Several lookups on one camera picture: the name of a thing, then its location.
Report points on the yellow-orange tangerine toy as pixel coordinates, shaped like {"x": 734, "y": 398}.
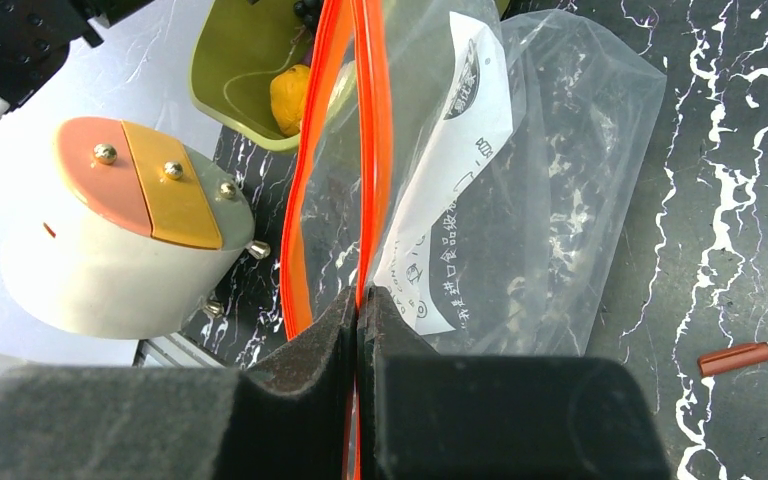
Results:
{"x": 288, "y": 96}

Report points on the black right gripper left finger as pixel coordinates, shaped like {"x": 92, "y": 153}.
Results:
{"x": 284, "y": 418}

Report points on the clear zip bag orange zipper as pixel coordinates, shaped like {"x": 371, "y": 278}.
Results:
{"x": 486, "y": 250}

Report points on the black grape bunch toy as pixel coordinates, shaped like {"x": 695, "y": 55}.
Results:
{"x": 309, "y": 12}

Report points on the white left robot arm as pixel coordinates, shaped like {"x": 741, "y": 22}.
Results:
{"x": 35, "y": 38}

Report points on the red cap marker pen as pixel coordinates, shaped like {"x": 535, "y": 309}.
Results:
{"x": 733, "y": 358}

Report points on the olive green plastic basket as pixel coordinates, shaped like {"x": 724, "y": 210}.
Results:
{"x": 446, "y": 61}

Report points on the white cylinder pastel lid box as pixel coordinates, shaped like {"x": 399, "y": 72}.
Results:
{"x": 128, "y": 234}

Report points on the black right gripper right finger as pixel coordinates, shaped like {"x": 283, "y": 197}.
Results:
{"x": 426, "y": 415}

